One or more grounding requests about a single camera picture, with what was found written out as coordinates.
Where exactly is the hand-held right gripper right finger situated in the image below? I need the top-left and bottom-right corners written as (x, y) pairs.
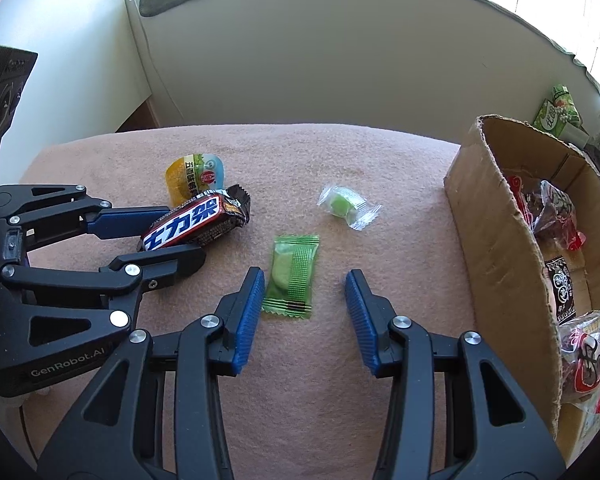
top-left (344, 269), bottom-right (566, 480)

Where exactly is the yellow jelly cup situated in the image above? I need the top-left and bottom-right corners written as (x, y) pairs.
top-left (165, 152), bottom-right (227, 208)

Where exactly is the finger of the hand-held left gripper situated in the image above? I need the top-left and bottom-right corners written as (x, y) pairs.
top-left (0, 184), bottom-right (173, 251)
top-left (0, 244), bottom-right (207, 328)

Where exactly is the clear bread slice packet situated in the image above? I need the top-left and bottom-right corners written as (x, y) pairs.
top-left (572, 407), bottom-right (600, 457)

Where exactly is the green drink carton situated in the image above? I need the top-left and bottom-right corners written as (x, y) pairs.
top-left (551, 84), bottom-right (582, 126)

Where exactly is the chocolate bar dark wrapper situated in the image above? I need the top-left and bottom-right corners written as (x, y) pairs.
top-left (137, 184), bottom-right (252, 253)

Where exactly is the white cabinet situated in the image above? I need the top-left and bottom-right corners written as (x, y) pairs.
top-left (0, 0), bottom-right (153, 181)

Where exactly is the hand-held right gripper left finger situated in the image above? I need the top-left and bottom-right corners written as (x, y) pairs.
top-left (37, 266), bottom-right (266, 480)

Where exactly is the small white box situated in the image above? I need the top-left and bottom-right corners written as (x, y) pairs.
top-left (562, 125), bottom-right (591, 147)

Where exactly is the cardboard box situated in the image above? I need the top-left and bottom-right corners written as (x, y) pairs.
top-left (444, 115), bottom-right (600, 471)

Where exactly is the red dried fruit packet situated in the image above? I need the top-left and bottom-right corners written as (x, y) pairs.
top-left (559, 310), bottom-right (600, 415)
top-left (504, 172), bottom-right (587, 252)

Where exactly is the clear wrapped green candy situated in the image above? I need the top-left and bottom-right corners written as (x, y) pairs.
top-left (317, 184), bottom-right (383, 232)

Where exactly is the light green wafer packet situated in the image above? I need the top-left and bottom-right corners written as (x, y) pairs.
top-left (261, 234), bottom-right (321, 319)

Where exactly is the black label snack packet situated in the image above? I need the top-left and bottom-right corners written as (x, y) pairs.
top-left (542, 255), bottom-right (583, 323)

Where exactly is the green tissue box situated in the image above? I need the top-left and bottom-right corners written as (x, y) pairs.
top-left (532, 97), bottom-right (568, 136)

